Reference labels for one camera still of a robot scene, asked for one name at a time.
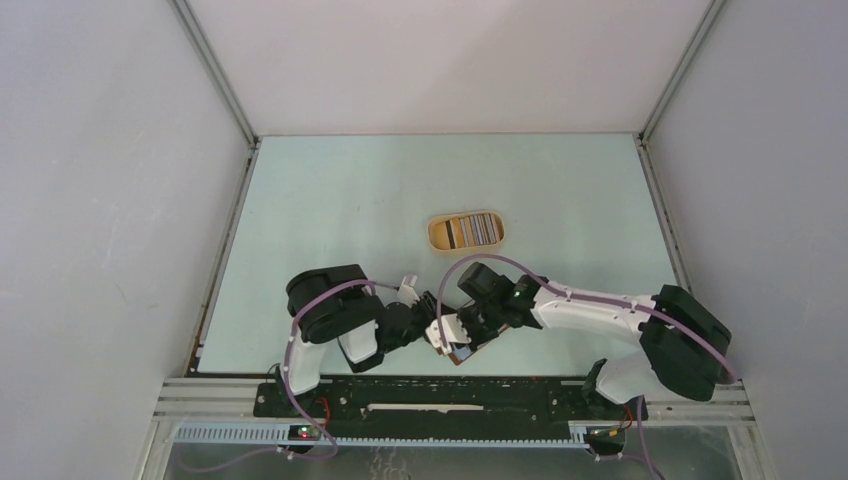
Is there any brown leather card holder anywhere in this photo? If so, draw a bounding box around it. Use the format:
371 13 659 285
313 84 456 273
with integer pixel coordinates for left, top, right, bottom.
443 325 509 366

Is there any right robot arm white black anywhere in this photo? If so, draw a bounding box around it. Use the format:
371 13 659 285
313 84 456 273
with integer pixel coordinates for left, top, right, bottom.
457 261 738 418

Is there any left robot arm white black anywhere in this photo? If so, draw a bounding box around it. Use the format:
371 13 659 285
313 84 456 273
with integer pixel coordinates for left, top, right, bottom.
277 264 436 417

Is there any beige oval card tray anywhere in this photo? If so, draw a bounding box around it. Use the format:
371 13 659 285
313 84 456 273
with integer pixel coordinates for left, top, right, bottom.
427 210 506 255

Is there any stack of credit cards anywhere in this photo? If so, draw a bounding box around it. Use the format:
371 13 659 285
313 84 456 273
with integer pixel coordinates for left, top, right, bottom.
433 212 504 250

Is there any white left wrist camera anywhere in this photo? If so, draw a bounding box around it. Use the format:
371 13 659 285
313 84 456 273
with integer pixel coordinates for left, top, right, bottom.
397 274 420 307

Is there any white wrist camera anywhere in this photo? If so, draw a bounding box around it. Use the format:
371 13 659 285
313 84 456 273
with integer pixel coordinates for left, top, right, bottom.
425 313 471 355
397 274 420 307

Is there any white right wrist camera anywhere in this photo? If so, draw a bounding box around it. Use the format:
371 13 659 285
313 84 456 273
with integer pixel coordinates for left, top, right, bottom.
425 313 471 355

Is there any white toothed cable duct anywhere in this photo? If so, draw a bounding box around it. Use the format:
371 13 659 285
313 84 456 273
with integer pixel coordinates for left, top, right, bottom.
173 422 588 448

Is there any aluminium frame rail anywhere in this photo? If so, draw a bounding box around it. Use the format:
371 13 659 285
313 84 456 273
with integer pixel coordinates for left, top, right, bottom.
153 378 756 427

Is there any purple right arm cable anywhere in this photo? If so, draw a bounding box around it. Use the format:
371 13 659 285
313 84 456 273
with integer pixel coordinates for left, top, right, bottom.
435 253 738 480

